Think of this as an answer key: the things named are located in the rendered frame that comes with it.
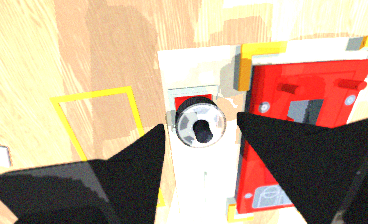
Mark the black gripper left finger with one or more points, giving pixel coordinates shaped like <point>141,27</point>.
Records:
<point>125,187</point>

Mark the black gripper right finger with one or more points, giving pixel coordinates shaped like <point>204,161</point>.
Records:
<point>319,168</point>

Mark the yellow rectangular outline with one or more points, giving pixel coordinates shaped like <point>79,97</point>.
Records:
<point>127,89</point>

